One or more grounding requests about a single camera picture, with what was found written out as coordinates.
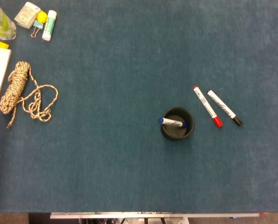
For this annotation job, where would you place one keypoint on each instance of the red whiteboard marker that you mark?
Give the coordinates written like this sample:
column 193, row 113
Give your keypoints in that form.
column 205, row 102

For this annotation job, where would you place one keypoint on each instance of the black whiteboard marker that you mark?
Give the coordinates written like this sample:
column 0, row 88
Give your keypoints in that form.
column 223, row 108

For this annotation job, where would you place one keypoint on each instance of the blue whiteboard marker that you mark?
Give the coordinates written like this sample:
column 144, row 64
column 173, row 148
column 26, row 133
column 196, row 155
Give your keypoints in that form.
column 170, row 121

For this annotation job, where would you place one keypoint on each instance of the black pen cup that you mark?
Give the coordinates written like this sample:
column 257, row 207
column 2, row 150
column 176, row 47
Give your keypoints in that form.
column 176, row 136

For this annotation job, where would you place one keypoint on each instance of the blue felt table cover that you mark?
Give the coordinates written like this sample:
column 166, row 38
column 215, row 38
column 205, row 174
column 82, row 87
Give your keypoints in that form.
column 106, row 116

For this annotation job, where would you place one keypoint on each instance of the white green glue stick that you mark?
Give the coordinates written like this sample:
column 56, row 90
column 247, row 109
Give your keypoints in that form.
column 49, row 25

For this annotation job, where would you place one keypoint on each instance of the teal binder clip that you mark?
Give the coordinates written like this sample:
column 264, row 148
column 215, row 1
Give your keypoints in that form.
column 38, row 24

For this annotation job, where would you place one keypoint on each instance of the small yellow ball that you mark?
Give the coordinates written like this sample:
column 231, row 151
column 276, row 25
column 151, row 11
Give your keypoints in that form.
column 42, row 17

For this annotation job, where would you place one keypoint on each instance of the yellow sticky note pad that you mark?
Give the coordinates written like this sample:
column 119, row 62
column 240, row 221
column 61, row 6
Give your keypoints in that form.
column 1, row 44

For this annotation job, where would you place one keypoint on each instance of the clear bottle with green label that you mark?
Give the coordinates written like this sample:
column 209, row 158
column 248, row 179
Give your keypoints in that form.
column 0, row 22

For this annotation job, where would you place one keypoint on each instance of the silver metal table rail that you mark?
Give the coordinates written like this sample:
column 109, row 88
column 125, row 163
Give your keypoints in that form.
column 153, row 215

